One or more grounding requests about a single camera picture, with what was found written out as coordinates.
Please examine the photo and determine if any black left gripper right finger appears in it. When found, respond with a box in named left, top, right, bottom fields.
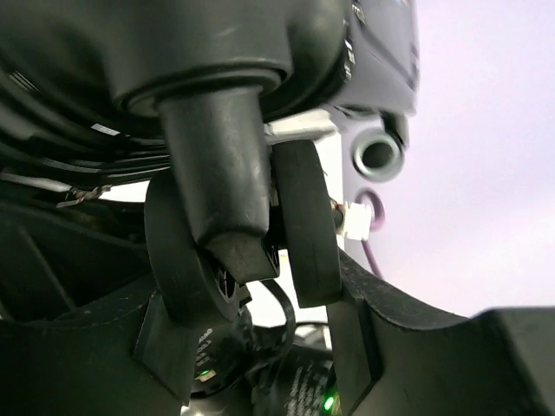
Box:
left=327, top=253, right=554, bottom=415

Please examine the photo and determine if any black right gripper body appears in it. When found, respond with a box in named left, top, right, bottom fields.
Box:
left=188, top=276, right=348, bottom=416

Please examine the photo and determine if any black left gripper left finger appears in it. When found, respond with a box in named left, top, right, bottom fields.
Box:
left=1, top=280, right=199, bottom=415

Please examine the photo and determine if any black kids suitcase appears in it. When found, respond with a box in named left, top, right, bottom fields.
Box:
left=1, top=1, right=420, bottom=328

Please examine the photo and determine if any gold zipper pull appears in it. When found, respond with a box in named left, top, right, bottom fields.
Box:
left=56, top=185, right=112, bottom=208

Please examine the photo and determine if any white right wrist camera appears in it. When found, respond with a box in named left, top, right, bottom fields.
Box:
left=332, top=202, right=374, bottom=241

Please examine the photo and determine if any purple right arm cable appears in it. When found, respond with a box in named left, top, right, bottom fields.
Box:
left=355, top=188, right=387, bottom=278

